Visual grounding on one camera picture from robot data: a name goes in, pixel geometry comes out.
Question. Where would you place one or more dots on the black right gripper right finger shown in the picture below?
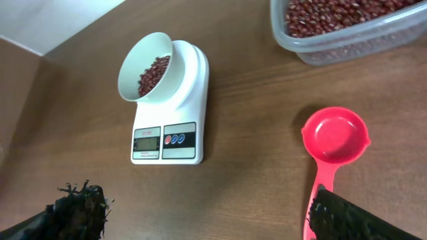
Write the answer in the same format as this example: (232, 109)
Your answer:
(331, 217)

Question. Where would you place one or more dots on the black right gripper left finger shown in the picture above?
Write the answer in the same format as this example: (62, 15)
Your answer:
(79, 215)

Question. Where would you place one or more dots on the red plastic measuring scoop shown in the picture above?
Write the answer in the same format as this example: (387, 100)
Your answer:
(334, 137)

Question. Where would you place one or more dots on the white digital kitchen scale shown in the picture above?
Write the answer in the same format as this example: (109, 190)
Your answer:
(171, 133)

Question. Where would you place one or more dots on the white plastic bowl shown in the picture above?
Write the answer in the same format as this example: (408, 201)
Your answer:
(155, 53)

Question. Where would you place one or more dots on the clear plastic bean container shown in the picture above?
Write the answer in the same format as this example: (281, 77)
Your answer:
(384, 33)

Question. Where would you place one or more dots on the red adzuki beans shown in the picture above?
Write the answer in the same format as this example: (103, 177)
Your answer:
(309, 18)

